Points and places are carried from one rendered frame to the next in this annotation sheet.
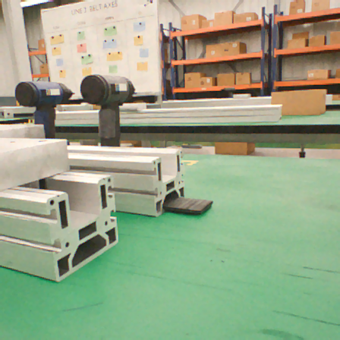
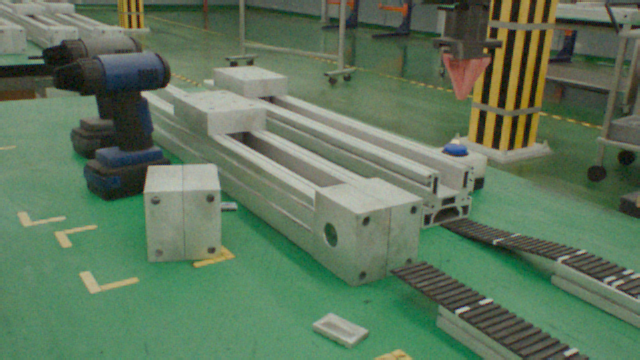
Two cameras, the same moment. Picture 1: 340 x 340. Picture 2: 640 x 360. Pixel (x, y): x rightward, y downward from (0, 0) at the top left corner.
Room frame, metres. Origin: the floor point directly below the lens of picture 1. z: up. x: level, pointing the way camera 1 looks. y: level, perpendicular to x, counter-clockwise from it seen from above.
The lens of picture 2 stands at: (1.57, 1.01, 1.13)
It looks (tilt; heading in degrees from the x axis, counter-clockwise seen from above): 20 degrees down; 207
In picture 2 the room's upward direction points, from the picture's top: 2 degrees clockwise
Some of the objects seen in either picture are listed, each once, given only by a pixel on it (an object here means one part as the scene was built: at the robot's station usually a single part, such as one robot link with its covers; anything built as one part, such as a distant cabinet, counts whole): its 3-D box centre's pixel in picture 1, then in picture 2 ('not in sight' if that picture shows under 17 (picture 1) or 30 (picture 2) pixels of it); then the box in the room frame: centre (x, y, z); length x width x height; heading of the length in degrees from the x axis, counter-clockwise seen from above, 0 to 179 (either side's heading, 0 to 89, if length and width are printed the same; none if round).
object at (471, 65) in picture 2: not in sight; (469, 71); (0.55, 0.75, 0.98); 0.07 x 0.07 x 0.09; 62
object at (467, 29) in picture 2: not in sight; (469, 27); (0.56, 0.75, 1.05); 0.10 x 0.07 x 0.07; 152
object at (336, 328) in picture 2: not in sight; (340, 330); (1.08, 0.79, 0.78); 0.05 x 0.03 x 0.01; 79
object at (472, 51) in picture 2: not in sight; (459, 72); (0.57, 0.74, 0.98); 0.07 x 0.07 x 0.09; 62
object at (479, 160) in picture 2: not in sight; (449, 169); (0.57, 0.75, 0.81); 0.10 x 0.08 x 0.06; 151
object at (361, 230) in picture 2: not in sight; (373, 227); (0.91, 0.75, 0.83); 0.12 x 0.09 x 0.10; 151
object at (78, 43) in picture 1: (104, 95); not in sight; (3.95, 0.68, 0.97); 1.50 x 0.50 x 1.95; 62
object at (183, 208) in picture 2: not in sight; (193, 210); (0.99, 0.52, 0.83); 0.11 x 0.10 x 0.10; 130
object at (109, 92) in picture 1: (118, 126); (90, 97); (0.78, 0.11, 0.89); 0.20 x 0.08 x 0.22; 160
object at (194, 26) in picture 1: (219, 70); not in sight; (10.59, -1.65, 1.58); 2.83 x 0.98 x 3.15; 62
